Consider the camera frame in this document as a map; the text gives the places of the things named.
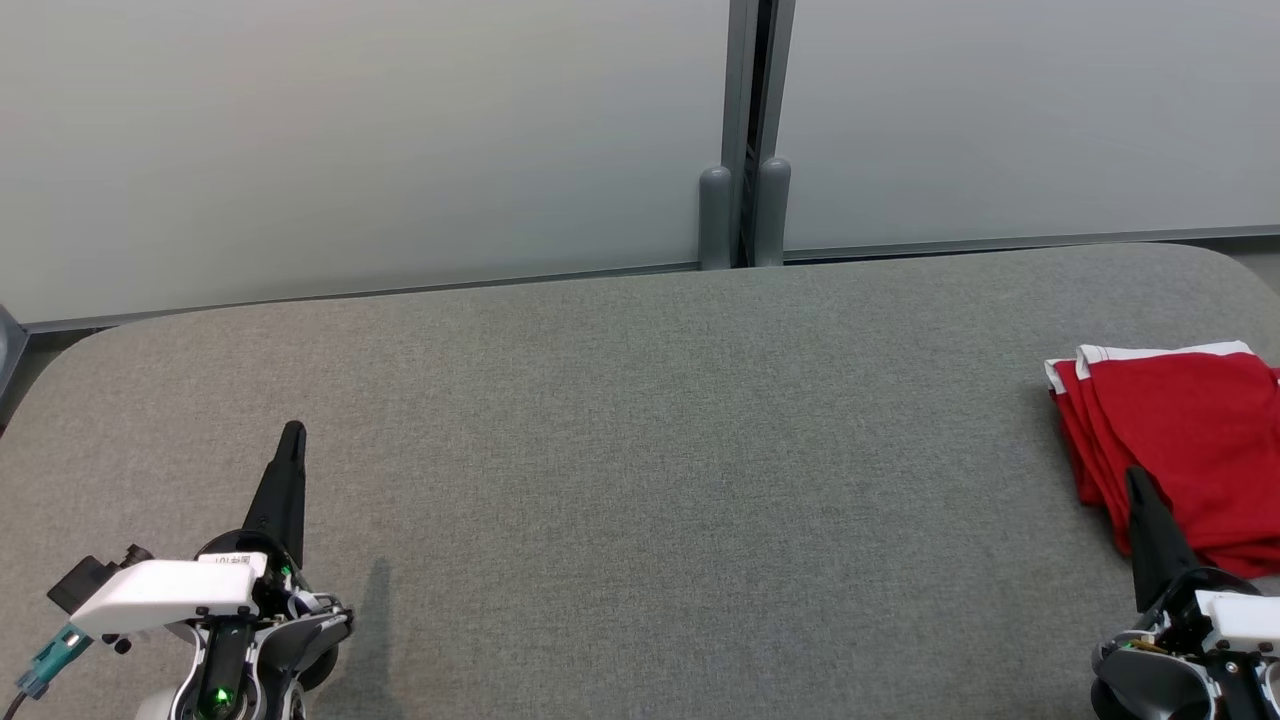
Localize grey rounded partition foot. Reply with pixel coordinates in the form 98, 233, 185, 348
755, 157, 792, 269
698, 165, 735, 272

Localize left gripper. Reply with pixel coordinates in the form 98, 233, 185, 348
68, 420, 353, 693

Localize red shorts with white stripe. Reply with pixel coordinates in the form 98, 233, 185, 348
1075, 341, 1280, 580

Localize grey metal stand leg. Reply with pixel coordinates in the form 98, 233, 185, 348
0, 305, 29, 426

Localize white partition panel grey frame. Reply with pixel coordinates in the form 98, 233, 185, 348
760, 0, 1280, 263
0, 0, 759, 328

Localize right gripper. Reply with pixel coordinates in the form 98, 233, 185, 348
1094, 465, 1280, 720

